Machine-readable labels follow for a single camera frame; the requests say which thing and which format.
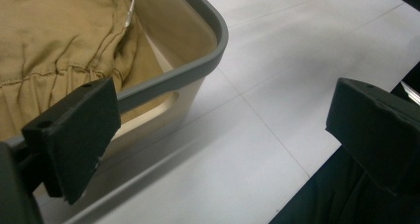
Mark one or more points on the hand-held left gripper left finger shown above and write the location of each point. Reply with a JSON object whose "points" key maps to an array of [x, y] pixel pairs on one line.
{"points": [[72, 134]]}

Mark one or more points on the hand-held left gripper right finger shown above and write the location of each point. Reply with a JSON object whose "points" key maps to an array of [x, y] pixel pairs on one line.
{"points": [[379, 134]]}

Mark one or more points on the tan pants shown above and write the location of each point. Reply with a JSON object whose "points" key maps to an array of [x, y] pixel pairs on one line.
{"points": [[59, 39]]}

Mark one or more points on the beige bin with grey rim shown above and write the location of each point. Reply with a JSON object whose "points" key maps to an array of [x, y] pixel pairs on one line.
{"points": [[198, 65]]}

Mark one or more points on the dark cloth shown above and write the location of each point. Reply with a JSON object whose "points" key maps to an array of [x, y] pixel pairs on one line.
{"points": [[330, 197]]}

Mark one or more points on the aluminium rail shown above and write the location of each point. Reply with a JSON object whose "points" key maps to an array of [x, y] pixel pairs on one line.
{"points": [[411, 92]]}

